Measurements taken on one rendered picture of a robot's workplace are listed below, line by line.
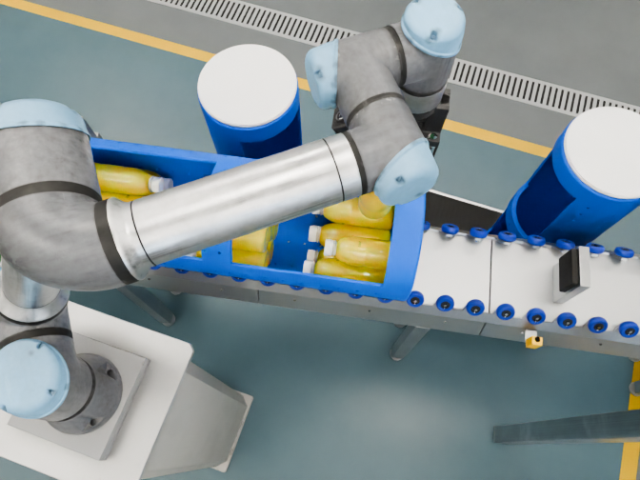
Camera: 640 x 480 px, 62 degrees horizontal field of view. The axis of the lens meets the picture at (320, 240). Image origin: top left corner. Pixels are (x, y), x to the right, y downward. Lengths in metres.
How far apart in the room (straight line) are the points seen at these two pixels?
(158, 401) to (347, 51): 0.79
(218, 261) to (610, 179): 1.01
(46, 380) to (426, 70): 0.73
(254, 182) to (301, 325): 1.78
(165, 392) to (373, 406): 1.27
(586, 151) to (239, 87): 0.95
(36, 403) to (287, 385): 1.44
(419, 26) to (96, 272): 0.45
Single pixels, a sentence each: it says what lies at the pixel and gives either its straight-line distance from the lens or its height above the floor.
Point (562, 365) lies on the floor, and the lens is 2.50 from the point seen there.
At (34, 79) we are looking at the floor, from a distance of 3.23.
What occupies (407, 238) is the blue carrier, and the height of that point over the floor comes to 1.22.
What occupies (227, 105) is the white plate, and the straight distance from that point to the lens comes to 1.53.
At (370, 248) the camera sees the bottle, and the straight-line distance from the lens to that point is 1.21.
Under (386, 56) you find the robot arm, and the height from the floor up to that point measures 1.76.
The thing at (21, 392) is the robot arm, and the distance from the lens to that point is 0.98.
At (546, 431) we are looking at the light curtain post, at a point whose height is 0.53.
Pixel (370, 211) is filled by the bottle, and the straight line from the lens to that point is 1.09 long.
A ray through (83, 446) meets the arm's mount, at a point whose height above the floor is 1.18.
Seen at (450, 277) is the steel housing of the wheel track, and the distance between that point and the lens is 1.44.
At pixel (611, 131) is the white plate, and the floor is 1.04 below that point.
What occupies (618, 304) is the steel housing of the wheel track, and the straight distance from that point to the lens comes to 1.58.
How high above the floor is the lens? 2.27
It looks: 69 degrees down
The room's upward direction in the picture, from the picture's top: straight up
